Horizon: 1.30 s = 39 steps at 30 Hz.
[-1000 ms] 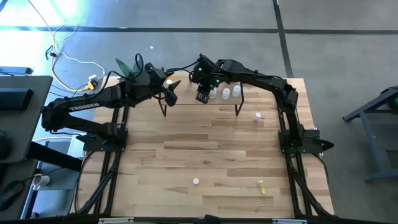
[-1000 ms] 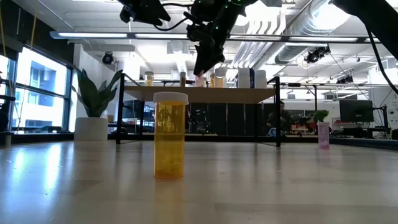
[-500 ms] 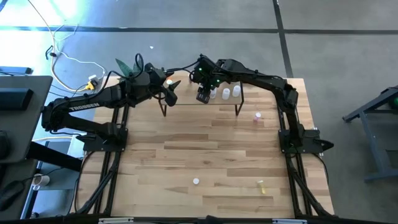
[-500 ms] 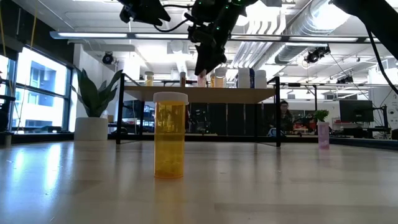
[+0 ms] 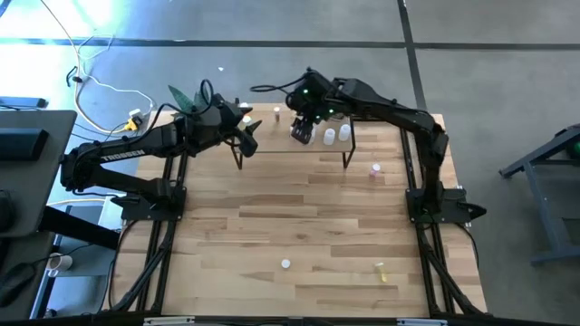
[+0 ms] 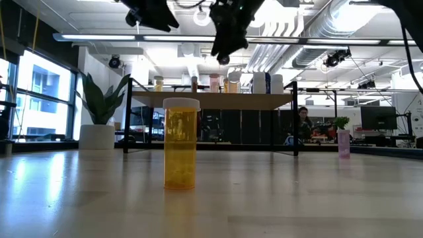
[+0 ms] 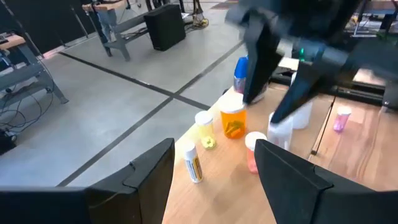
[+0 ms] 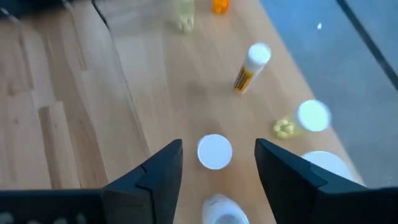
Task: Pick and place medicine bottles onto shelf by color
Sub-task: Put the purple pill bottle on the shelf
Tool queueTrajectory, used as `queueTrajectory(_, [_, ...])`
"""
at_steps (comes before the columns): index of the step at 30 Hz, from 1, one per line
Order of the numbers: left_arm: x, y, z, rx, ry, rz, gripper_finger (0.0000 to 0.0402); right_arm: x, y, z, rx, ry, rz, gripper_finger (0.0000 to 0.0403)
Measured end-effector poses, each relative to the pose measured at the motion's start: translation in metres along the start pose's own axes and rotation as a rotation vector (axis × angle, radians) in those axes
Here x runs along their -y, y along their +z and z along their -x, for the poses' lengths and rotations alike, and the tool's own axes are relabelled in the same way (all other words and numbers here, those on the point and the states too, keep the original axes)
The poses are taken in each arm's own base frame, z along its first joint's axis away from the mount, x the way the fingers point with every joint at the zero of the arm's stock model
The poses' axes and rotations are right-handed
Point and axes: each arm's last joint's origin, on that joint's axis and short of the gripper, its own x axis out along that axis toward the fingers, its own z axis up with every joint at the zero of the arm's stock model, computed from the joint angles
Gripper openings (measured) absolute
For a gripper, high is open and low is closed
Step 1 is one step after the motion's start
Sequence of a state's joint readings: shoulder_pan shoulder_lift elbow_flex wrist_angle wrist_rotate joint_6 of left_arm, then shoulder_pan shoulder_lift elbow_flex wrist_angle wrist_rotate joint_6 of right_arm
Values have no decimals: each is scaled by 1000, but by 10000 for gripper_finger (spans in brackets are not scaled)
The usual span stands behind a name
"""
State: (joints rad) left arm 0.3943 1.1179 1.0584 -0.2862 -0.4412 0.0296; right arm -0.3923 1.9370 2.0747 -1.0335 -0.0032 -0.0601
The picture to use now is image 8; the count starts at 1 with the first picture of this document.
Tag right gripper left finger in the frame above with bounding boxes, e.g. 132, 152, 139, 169
102, 138, 183, 224

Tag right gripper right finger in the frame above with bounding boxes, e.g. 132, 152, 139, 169
254, 138, 337, 224

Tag orange bottle wide white cap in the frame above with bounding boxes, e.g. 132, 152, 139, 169
300, 151, 357, 184

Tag clear bottle white cap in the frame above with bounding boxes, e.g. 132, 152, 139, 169
201, 194, 251, 224
197, 133, 233, 170

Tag yellow pill bottle white cap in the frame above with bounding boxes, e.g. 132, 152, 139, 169
272, 99, 332, 141

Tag narrow bottle brown label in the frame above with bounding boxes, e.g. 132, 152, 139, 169
233, 42, 272, 95

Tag white round cap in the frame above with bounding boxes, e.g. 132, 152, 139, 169
174, 0, 197, 34

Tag orange pill bottle white cap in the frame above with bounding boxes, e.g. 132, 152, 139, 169
211, 0, 231, 16

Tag wooden shelf black legs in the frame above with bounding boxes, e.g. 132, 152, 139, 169
62, 0, 366, 224

